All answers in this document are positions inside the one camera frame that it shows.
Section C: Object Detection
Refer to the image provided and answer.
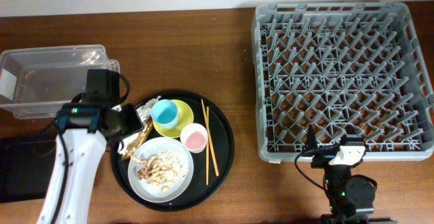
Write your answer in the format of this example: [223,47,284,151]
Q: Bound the clear plastic bin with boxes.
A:
[1,45,120,119]

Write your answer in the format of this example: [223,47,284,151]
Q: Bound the pink cup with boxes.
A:
[180,123,208,153]

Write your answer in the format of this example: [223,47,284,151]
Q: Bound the wooden chopstick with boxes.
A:
[205,108,210,186]
[201,99,220,176]

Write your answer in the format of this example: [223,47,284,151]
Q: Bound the white gold wrapper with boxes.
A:
[118,96,161,160]

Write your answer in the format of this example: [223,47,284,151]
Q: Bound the black rectangular bin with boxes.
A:
[1,134,56,203]

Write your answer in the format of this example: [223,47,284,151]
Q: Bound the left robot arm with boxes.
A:
[37,69,143,223]

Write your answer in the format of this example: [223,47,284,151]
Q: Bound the round black tray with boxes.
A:
[111,90,235,212]

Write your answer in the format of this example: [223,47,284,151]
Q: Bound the right wooden chopstick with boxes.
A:
[201,99,220,176]

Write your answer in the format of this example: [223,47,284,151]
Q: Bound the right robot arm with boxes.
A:
[295,126,394,224]

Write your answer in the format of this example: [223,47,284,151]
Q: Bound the left wooden chopstick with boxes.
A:
[205,108,210,186]

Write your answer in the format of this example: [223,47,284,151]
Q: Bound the blue cup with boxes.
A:
[151,99,179,129]

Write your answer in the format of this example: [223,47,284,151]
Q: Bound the grey dishwasher rack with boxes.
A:
[252,2,433,163]

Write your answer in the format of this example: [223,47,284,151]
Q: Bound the grey plate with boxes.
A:
[127,137,194,203]

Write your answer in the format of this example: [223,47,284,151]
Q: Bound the food scraps on plate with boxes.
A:
[131,151,189,193]

